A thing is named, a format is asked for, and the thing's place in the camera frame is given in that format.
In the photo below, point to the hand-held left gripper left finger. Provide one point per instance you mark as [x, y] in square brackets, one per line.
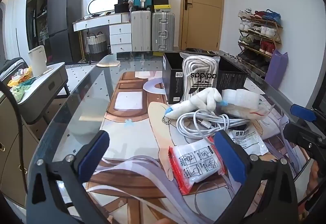
[94, 155]

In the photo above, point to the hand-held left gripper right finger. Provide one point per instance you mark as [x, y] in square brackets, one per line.
[230, 157]

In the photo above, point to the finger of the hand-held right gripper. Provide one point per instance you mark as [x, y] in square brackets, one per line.
[303, 112]
[300, 135]

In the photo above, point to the white medicine packet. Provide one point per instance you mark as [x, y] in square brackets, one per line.
[250, 141]

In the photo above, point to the red-edged clear packet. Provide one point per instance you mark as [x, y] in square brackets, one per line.
[196, 165]

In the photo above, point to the white foam wrap roll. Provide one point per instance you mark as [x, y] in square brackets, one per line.
[239, 98]

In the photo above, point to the white plush toy blue tips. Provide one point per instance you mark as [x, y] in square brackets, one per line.
[203, 98]

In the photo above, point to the black cardboard box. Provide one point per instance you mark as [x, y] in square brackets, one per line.
[229, 79]

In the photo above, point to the bag of white laces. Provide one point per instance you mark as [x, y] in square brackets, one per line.
[201, 66]

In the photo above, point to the person's right hand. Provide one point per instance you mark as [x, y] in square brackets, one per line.
[314, 180]

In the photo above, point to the printed cartoon desk mat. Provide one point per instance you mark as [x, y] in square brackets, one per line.
[132, 137]

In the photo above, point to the purple bag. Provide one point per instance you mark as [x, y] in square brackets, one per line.
[276, 66]

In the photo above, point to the beige cabinet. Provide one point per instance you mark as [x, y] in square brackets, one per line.
[15, 150]

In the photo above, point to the grey side table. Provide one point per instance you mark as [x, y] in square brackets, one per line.
[43, 91]

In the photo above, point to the metal shoe rack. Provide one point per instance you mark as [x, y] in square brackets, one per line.
[277, 26]

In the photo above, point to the pile of assorted shoes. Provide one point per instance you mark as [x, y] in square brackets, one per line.
[257, 31]

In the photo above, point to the pile of colourful small items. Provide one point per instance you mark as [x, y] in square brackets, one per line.
[17, 84]

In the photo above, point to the woven laundry basket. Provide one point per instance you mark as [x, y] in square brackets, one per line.
[96, 45]

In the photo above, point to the white kettle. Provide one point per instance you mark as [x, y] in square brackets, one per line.
[38, 61]

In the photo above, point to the dark quilted cloth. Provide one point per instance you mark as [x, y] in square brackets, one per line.
[12, 66]

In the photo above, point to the white dressing desk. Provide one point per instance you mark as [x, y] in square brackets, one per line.
[119, 33]

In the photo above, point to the white suitcase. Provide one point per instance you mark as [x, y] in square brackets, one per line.
[140, 30]

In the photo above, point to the black fridge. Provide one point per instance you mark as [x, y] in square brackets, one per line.
[61, 23]

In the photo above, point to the wooden door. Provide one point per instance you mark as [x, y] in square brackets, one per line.
[203, 5]

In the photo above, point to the silver suitcase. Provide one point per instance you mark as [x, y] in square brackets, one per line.
[163, 25]

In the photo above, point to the black bag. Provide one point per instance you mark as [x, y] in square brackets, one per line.
[122, 7]

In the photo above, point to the oval mirror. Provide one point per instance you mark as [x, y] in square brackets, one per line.
[101, 3]

